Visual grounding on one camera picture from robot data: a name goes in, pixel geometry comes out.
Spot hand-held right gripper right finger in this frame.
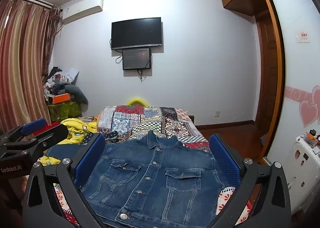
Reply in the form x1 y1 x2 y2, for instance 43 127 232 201
209 133 292 228

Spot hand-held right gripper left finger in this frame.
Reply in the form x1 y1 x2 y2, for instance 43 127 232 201
22 133 107 228

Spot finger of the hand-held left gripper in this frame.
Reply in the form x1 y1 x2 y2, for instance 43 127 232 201
3 124 69 163
0 118 47 146

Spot blue denim jeans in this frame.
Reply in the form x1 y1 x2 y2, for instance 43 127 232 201
45 130 237 224

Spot pile of clothes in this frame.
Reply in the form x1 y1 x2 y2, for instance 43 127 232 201
42 66 81 99

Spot red cloth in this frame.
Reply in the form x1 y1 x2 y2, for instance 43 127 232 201
32 121 62 139

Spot yellow cartoon blanket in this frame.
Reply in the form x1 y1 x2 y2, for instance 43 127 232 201
37 117 101 166

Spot green patterned cloth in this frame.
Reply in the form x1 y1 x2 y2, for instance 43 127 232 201
47 100 83 122

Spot navy patterned cloth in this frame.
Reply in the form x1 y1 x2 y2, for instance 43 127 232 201
85 131 131 144

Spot floral bed sheet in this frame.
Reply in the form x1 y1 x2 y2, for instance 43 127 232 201
53 182 251 226

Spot grey cushion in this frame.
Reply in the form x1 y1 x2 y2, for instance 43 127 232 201
65 84 89 105

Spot patchwork quilt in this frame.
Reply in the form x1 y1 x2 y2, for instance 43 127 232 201
97 105 211 154

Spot striped brown curtain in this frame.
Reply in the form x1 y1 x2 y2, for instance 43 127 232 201
0 0 62 132

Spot yellow chair back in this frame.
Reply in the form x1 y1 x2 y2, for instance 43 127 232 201
127 97 147 106

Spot wooden door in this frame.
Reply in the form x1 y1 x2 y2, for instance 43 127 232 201
254 10 281 134

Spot small black monitor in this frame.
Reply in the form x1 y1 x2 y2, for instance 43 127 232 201
122 48 152 70

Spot white air conditioner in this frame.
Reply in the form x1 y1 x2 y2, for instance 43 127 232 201
60 0 104 22

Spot red and white sticker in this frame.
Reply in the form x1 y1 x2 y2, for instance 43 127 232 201
297 30 312 43

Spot black wall television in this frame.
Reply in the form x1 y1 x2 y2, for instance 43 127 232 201
111 17 164 50

